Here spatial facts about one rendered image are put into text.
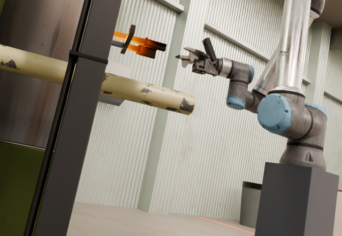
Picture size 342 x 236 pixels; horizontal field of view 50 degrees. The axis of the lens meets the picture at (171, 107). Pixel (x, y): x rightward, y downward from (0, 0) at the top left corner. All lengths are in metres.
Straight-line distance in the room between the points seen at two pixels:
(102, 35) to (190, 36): 4.22
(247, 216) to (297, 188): 3.62
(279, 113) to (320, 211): 0.42
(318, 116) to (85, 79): 1.26
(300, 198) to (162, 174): 3.01
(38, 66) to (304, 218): 1.13
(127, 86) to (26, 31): 0.36
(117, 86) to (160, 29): 4.01
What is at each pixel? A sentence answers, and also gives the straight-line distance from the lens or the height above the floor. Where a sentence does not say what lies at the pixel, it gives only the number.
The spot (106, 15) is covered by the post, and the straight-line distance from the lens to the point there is 0.54.
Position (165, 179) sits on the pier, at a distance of 4.43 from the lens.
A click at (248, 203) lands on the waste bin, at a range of 5.11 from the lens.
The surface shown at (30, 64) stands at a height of 0.62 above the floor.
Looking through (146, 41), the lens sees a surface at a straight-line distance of 1.65.
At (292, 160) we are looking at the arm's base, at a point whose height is 0.62.
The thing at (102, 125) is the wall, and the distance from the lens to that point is 4.14.
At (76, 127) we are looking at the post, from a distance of 0.50.
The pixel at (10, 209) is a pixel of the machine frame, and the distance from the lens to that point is 0.95.
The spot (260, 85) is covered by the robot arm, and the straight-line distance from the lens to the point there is 1.80.
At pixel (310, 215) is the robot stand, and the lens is 1.54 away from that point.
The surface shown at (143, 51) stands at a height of 1.02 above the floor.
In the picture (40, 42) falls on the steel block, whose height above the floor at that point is 0.72.
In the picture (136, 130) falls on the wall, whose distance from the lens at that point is 4.38.
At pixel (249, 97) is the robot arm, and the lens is 1.74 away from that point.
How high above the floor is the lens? 0.47
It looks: 10 degrees up
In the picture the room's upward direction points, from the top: 11 degrees clockwise
